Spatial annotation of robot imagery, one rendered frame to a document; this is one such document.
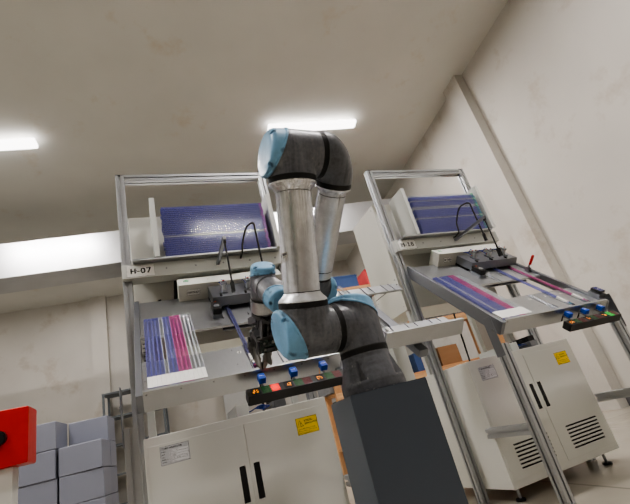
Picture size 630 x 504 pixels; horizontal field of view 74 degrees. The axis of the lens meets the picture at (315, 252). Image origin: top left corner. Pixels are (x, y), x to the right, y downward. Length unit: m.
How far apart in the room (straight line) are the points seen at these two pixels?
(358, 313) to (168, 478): 0.99
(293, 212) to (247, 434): 1.03
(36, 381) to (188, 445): 8.47
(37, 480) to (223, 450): 3.75
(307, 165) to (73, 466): 4.64
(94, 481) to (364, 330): 4.47
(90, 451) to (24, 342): 5.44
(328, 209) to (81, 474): 4.53
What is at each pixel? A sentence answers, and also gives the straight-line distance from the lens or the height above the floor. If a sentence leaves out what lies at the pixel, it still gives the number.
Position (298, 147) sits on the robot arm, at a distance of 0.98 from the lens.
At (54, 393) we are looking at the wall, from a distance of 9.93.
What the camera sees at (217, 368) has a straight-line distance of 1.51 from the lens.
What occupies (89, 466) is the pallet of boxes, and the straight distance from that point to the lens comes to 5.23.
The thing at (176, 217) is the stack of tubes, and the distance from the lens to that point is 2.16.
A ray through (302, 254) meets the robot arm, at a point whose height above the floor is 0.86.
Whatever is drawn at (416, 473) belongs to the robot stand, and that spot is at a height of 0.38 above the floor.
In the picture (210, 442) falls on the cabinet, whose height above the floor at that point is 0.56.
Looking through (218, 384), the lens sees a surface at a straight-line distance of 1.44.
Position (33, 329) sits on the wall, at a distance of 10.39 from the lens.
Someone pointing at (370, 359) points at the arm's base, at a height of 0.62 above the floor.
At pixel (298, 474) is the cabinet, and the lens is 1.78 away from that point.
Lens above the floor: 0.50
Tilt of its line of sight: 22 degrees up
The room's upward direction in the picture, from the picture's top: 15 degrees counter-clockwise
